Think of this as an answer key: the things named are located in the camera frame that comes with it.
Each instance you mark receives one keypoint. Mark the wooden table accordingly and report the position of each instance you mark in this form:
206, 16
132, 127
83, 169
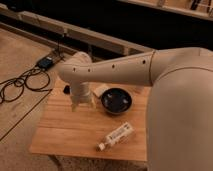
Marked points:
77, 132

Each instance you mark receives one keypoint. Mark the long wooden beam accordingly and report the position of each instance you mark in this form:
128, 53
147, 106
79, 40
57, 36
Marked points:
77, 33

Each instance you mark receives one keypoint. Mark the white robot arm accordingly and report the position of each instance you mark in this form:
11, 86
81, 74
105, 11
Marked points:
179, 117

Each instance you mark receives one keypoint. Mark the white small box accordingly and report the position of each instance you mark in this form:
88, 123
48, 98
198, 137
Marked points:
100, 90

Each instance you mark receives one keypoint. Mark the black power adapter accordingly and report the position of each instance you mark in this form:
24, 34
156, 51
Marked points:
45, 63

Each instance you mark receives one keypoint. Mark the black eraser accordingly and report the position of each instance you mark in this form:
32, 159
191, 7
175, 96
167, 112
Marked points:
66, 89

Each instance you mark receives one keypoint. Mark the black bowl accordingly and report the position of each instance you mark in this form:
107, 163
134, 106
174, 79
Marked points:
116, 101

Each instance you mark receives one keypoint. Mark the white plastic bottle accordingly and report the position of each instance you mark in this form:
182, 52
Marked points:
115, 136

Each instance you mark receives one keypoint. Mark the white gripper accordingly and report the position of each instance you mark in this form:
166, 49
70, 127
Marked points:
80, 93

